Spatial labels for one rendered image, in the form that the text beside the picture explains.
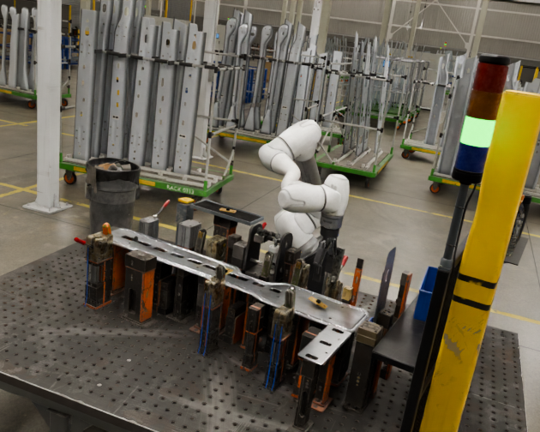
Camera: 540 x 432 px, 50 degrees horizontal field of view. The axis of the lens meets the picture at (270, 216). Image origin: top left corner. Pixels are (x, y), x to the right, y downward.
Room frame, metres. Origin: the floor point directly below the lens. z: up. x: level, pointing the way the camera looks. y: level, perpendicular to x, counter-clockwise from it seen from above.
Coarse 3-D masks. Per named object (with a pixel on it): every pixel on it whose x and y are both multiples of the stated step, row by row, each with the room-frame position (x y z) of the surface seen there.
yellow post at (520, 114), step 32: (512, 96) 1.45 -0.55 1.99; (512, 128) 1.44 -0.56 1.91; (512, 160) 1.43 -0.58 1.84; (480, 192) 1.46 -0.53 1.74; (512, 192) 1.42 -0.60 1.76; (480, 224) 1.45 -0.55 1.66; (512, 224) 1.42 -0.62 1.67; (480, 256) 1.44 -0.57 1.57; (480, 288) 1.43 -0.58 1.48; (448, 320) 1.46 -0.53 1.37; (480, 320) 1.42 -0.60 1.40; (448, 352) 1.44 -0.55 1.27; (448, 384) 1.44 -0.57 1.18; (448, 416) 1.43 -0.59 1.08
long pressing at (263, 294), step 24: (120, 240) 2.62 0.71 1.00; (144, 240) 2.66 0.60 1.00; (168, 264) 2.43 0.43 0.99; (192, 264) 2.44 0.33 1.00; (216, 264) 2.48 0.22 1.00; (240, 288) 2.26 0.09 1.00; (264, 288) 2.29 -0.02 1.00; (288, 288) 2.32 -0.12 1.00; (312, 312) 2.12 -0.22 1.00; (336, 312) 2.15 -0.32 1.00; (360, 312) 2.18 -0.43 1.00
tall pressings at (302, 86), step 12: (276, 36) 12.13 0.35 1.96; (312, 36) 12.44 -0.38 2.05; (312, 48) 12.17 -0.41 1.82; (300, 60) 12.01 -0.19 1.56; (312, 60) 12.14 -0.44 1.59; (300, 72) 11.92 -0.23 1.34; (324, 72) 12.08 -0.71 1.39; (276, 84) 12.02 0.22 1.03; (300, 84) 12.19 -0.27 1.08; (312, 84) 12.36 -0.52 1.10; (336, 84) 11.95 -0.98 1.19; (300, 96) 11.85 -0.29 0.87; (312, 96) 12.12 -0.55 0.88; (336, 96) 11.98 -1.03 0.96; (300, 108) 11.82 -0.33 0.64; (312, 108) 12.01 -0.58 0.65; (324, 108) 12.02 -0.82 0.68; (300, 120) 11.83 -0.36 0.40
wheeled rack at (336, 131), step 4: (332, 56) 12.45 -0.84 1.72; (268, 60) 12.16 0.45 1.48; (364, 60) 12.31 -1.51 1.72; (316, 68) 11.93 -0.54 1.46; (320, 68) 11.92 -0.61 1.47; (264, 88) 12.04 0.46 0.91; (344, 96) 12.39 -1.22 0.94; (324, 100) 12.46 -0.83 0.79; (260, 104) 11.88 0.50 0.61; (356, 104) 12.31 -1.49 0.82; (356, 108) 12.31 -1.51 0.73; (344, 116) 12.34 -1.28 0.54; (352, 120) 12.20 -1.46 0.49; (276, 124) 11.75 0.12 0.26; (292, 124) 11.78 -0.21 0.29; (324, 128) 11.86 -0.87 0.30; (336, 128) 12.03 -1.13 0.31; (324, 132) 11.51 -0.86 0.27; (328, 132) 11.52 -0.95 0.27; (336, 132) 11.56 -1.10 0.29; (340, 132) 11.54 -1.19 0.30; (344, 132) 11.53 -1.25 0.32; (332, 136) 11.46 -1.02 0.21; (336, 136) 11.44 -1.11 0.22; (340, 136) 11.42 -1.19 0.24
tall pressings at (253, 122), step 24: (240, 24) 10.74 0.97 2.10; (288, 24) 10.50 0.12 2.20; (240, 48) 10.24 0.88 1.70; (264, 48) 10.39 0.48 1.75; (288, 48) 10.52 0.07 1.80; (240, 72) 10.37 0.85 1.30; (264, 72) 10.59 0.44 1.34; (288, 72) 10.14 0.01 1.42; (216, 96) 10.28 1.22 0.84; (288, 96) 10.10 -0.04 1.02; (216, 120) 10.18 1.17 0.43; (240, 120) 10.37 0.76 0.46; (264, 120) 10.17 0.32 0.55; (288, 120) 10.14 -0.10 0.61
